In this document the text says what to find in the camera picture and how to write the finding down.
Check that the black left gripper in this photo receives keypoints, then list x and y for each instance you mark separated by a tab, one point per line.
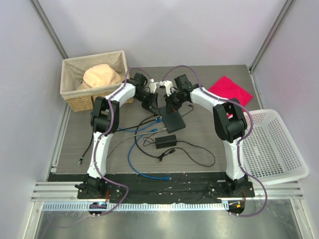
152	103

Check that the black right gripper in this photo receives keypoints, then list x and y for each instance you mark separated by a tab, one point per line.
170	107

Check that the black network switch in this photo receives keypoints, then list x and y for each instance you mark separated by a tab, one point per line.
173	121

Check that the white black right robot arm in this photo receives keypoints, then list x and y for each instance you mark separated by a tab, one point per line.
229	123

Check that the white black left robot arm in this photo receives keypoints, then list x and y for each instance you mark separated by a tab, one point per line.
105	122

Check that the black power adapter brick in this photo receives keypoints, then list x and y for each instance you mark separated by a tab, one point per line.
165	141

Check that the red folded cloth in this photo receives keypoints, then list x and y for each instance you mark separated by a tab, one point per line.
226	88

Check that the peach cloth hat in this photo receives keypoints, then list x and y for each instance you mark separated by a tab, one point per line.
99	76

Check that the wicker basket with liner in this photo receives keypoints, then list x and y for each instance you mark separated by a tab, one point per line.
72	76

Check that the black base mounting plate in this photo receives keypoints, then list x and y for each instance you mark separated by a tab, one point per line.
182	187

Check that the white perforated plastic basket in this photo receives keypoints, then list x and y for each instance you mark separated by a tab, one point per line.
270	153

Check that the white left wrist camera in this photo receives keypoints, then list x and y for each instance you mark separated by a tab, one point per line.
153	85

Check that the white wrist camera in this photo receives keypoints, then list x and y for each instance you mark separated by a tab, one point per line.
153	85
167	85

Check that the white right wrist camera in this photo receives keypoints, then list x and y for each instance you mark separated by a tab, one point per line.
167	85

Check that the white slotted cable duct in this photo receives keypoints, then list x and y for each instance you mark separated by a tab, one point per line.
100	206

